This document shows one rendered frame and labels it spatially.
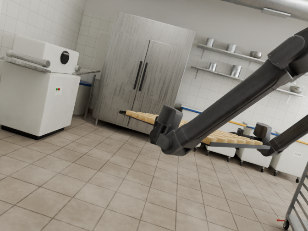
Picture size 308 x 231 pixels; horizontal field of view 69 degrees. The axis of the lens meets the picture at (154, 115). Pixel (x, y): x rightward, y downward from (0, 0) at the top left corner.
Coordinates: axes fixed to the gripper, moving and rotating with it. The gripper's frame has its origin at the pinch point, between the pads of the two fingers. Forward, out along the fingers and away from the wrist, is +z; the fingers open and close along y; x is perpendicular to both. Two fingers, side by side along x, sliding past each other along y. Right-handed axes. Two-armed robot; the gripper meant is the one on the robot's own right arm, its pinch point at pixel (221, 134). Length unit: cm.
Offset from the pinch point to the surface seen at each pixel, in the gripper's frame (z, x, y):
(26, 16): 271, -188, 81
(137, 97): 105, -271, 0
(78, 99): 230, -307, -31
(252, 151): -116, -309, -52
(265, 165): -143, -311, -70
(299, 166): -201, -312, -57
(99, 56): 221, -348, 65
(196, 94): 4, -365, 30
